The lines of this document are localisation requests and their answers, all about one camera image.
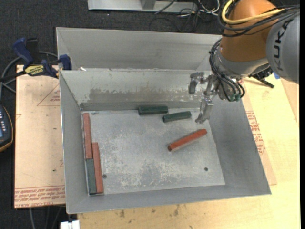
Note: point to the brown cardboard board red print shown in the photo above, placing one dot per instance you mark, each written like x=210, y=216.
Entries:
x=38, y=132

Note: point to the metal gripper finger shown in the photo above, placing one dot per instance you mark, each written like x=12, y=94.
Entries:
x=193, y=83
x=205, y=111

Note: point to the red-brown flat block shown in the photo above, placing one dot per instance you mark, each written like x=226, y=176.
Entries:
x=187, y=140
x=97, y=168
x=87, y=135

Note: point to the grey metal bin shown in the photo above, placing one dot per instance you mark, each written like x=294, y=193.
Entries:
x=152, y=139

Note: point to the dark green flat block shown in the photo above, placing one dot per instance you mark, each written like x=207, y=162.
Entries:
x=176, y=116
x=153, y=110
x=91, y=176

